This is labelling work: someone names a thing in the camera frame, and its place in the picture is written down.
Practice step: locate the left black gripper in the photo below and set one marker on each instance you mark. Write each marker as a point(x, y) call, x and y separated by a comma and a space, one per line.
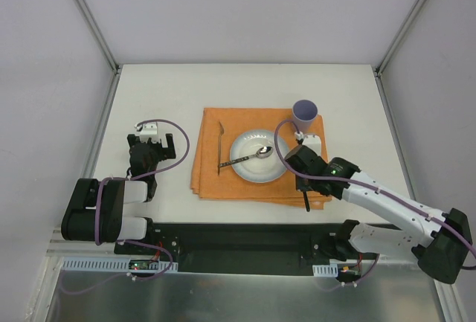
point(151, 145)

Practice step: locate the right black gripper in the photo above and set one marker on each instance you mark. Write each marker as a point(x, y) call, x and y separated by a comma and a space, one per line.
point(303, 187)

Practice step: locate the gold-tipped knife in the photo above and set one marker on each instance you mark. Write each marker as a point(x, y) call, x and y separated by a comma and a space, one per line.
point(306, 201)

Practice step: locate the orange cloth napkin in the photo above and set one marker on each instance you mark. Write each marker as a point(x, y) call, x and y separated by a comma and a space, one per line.
point(229, 186)

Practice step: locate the white blue-rimmed plate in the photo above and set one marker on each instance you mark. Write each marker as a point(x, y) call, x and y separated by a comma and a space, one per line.
point(256, 170)

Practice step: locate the silver spoon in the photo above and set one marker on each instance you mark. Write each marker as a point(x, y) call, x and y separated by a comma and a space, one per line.
point(262, 152)

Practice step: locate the silver fork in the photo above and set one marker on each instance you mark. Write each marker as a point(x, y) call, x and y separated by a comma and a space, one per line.
point(219, 148)

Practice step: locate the lilac plastic cup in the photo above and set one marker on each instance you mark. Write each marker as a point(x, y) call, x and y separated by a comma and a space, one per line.
point(304, 113)

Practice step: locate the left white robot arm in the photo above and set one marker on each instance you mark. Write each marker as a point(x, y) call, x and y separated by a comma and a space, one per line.
point(95, 211)

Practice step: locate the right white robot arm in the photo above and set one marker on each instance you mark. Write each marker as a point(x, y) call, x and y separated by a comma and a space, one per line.
point(437, 241)

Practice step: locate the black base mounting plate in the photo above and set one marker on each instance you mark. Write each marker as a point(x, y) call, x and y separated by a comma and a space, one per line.
point(269, 249)

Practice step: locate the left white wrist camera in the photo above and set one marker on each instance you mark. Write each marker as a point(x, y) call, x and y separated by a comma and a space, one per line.
point(147, 130)

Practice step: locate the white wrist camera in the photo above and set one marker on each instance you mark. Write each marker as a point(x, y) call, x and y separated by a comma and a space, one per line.
point(147, 130)
point(310, 140)

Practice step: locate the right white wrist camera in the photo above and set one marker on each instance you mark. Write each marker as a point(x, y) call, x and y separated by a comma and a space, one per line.
point(310, 140)

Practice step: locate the left aluminium frame post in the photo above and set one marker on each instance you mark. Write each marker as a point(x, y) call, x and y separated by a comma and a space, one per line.
point(97, 34)

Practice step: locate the aluminium frame post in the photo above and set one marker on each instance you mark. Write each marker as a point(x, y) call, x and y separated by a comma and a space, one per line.
point(404, 28)
point(97, 34)

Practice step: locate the right aluminium frame post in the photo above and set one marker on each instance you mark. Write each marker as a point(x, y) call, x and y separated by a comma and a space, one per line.
point(404, 28)

